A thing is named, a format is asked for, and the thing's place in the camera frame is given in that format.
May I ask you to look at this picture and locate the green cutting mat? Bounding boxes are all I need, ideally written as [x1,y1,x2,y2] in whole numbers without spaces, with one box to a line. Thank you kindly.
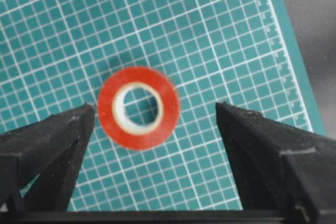
[1,0,325,211]

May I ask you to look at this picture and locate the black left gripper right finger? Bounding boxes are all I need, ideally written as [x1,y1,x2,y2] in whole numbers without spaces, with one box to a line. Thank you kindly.
[215,102,335,221]

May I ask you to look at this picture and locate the red vinyl tape roll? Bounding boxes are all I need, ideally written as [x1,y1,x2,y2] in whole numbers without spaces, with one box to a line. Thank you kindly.
[98,66,180,150]

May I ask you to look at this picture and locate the black table mat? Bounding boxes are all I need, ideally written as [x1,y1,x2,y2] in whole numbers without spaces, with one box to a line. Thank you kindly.
[284,0,335,138]

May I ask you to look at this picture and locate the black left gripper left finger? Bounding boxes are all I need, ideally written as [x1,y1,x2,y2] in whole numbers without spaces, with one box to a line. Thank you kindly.
[1,103,95,212]

